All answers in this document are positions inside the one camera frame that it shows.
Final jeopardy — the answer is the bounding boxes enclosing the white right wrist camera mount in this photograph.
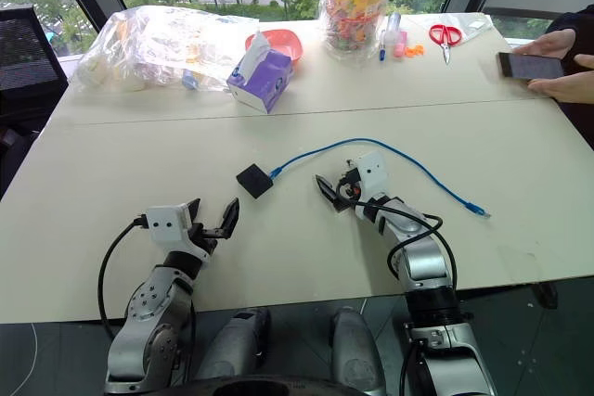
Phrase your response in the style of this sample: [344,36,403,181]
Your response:
[354,150,389,198]

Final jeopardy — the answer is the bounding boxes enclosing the person's dark clothed body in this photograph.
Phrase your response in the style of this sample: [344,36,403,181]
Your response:
[559,99,594,152]

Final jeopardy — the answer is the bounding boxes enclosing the black smartphone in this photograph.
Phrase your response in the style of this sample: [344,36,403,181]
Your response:
[497,51,566,83]

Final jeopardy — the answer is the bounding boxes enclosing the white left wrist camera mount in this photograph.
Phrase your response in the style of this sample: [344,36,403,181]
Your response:
[140,202,213,261]

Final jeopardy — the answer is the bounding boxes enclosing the black square adapter box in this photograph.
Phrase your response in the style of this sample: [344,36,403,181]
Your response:
[235,162,275,199]

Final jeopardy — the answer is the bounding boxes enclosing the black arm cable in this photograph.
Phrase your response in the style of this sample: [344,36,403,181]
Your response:
[340,181,459,293]
[97,216,149,339]

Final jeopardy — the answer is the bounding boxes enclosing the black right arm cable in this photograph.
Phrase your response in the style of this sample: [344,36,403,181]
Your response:
[340,181,459,293]

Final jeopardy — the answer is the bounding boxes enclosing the bag of colourful snacks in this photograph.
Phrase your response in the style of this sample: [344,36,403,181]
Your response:
[318,0,397,61]

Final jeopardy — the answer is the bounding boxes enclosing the black mesh office chair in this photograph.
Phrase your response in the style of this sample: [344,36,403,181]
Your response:
[0,3,70,200]

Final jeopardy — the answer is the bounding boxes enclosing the clear plastic bag with items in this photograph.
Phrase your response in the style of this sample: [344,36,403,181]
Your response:
[75,5,262,94]

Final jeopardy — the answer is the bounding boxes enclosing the person's dark sleeve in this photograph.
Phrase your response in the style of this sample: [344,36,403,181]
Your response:
[546,5,594,57]

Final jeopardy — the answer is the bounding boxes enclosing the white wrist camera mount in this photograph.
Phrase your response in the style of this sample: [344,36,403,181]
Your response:
[354,150,389,198]
[140,202,213,261]

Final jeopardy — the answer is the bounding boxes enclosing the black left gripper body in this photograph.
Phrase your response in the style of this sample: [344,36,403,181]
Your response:
[185,222,229,256]

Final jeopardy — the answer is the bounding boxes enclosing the person's left hand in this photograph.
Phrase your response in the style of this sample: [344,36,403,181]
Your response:
[527,53,594,105]

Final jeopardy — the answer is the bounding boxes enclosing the blue Ethernet cable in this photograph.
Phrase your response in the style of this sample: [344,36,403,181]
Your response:
[269,136,492,220]

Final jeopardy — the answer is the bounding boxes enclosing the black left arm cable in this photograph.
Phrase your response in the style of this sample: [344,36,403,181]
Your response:
[97,216,149,339]

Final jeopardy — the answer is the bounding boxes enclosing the pink plastic bowl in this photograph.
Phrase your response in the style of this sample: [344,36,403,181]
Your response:
[244,29,304,66]

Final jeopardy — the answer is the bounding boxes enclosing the small clear bottle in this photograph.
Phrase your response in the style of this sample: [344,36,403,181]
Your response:
[380,12,403,45]

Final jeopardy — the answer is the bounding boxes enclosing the person's right hand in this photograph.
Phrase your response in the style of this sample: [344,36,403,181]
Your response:
[511,28,577,60]

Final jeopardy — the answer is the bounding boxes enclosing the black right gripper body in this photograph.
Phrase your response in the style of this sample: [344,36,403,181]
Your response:
[334,166,364,205]

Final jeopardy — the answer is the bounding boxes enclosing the thin white floor cable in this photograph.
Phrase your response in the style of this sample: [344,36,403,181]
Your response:
[0,321,39,384]

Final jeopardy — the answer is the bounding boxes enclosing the purple tissue box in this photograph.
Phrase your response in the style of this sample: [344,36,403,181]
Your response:
[226,30,295,115]

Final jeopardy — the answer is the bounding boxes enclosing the red handled scissors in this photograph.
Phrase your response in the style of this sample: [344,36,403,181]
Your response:
[428,22,464,65]

